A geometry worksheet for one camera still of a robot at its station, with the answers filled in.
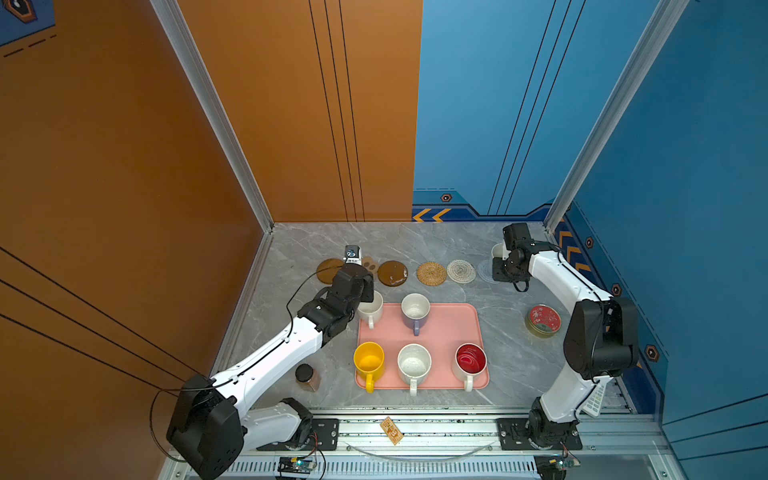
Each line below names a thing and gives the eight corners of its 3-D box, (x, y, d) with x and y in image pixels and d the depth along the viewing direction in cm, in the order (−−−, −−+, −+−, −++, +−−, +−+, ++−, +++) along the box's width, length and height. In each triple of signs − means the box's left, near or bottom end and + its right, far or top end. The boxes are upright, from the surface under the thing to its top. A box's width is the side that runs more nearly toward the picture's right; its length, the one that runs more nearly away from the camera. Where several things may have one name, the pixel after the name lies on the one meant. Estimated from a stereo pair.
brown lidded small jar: (303, 392, 82) (293, 381, 74) (306, 376, 85) (296, 363, 77) (318, 392, 82) (309, 381, 74) (321, 376, 85) (313, 363, 76)
